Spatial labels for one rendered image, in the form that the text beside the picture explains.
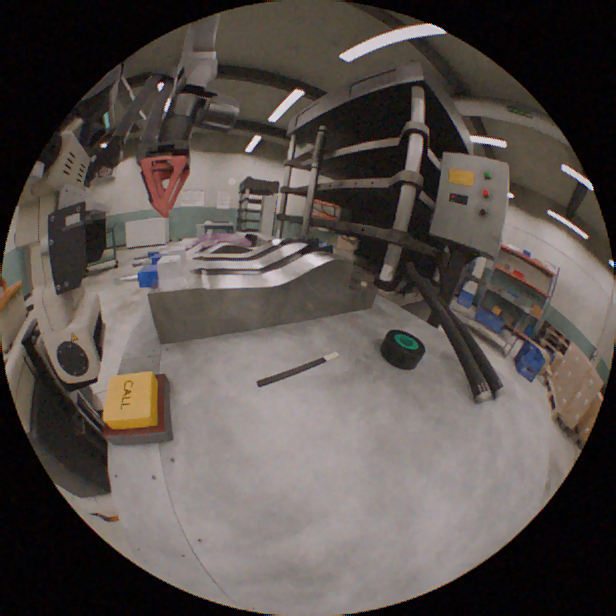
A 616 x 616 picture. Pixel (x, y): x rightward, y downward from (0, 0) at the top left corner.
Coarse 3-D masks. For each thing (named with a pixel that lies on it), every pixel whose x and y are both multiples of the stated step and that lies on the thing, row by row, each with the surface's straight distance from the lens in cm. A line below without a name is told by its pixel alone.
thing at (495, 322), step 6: (480, 306) 413; (480, 312) 376; (486, 312) 375; (492, 312) 415; (474, 318) 379; (480, 318) 378; (486, 318) 377; (492, 318) 376; (498, 318) 416; (486, 324) 379; (492, 324) 379; (498, 324) 379; (504, 324) 380; (498, 330) 380
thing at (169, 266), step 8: (168, 256) 37; (176, 256) 37; (160, 264) 33; (168, 264) 33; (176, 264) 33; (144, 272) 35; (152, 272) 34; (160, 272) 34; (168, 272) 33; (176, 272) 33; (120, 280) 38; (128, 280) 38; (136, 280) 37; (144, 280) 35; (152, 280) 35
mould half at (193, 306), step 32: (192, 256) 49; (224, 256) 50; (320, 256) 37; (160, 288) 30; (192, 288) 28; (224, 288) 28; (256, 288) 29; (288, 288) 32; (320, 288) 36; (352, 288) 44; (160, 320) 31; (192, 320) 30; (224, 320) 31; (256, 320) 32; (288, 320) 35
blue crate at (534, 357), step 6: (528, 342) 412; (522, 348) 400; (528, 348) 369; (534, 348) 419; (522, 354) 384; (528, 354) 357; (534, 354) 359; (540, 354) 404; (528, 360) 360; (534, 360) 363; (540, 360) 366; (534, 366) 367; (540, 366) 370
